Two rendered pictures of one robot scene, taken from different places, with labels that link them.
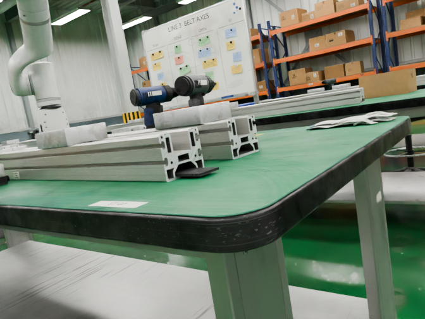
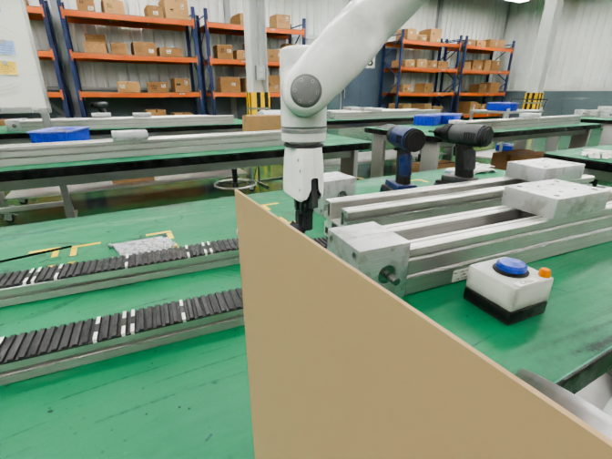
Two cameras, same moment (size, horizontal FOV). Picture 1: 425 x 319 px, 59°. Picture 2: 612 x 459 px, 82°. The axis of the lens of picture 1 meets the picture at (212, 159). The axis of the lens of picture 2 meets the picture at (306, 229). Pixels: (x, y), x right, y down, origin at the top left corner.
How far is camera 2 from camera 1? 166 cm
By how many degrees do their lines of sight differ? 65
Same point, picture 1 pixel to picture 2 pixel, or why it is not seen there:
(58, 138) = (596, 201)
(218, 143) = not seen: hidden behind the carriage
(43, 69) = not seen: hidden behind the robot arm
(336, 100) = (274, 139)
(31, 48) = (392, 27)
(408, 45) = (88, 70)
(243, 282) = not seen: outside the picture
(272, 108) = (208, 143)
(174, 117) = (564, 172)
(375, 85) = (263, 126)
